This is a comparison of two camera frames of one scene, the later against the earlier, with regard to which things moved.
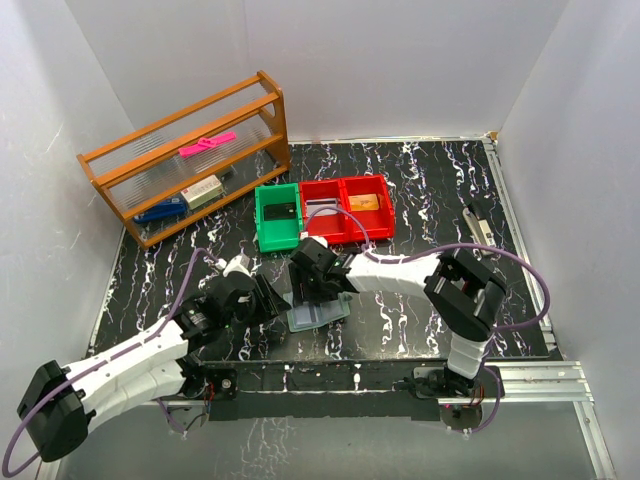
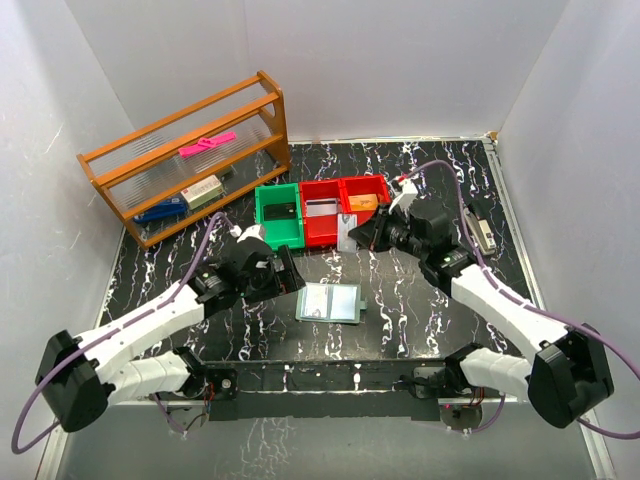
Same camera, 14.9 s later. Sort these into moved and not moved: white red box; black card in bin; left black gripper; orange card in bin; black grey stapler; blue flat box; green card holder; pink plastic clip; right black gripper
Moved: green card holder; left black gripper; right black gripper
Not moved: black card in bin; white red box; blue flat box; black grey stapler; pink plastic clip; orange card in bin
